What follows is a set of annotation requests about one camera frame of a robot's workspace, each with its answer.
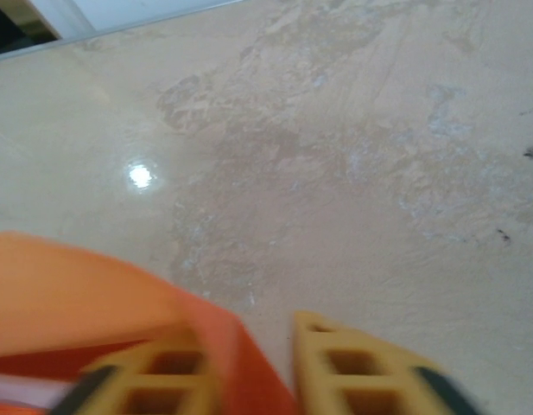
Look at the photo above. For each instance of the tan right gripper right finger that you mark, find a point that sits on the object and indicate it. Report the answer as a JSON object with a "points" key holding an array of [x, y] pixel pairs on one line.
{"points": [[318, 376]]}

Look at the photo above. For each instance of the aluminium table frame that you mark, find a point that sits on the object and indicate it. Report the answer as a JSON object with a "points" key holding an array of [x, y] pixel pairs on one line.
{"points": [[28, 49]]}

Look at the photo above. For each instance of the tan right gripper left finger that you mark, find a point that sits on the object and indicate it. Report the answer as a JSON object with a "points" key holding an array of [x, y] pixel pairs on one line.
{"points": [[132, 384]]}

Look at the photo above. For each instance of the orange wrapping paper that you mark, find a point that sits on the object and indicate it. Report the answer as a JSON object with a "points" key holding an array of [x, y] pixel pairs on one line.
{"points": [[76, 294]]}

